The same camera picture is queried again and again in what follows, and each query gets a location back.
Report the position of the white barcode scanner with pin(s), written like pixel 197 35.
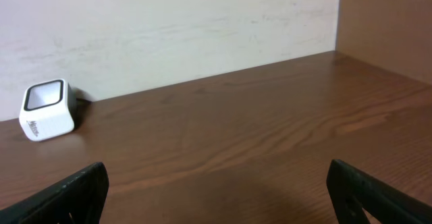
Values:
pixel 48 110

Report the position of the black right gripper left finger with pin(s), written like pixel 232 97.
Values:
pixel 79 198

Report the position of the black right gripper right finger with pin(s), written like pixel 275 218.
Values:
pixel 354 193

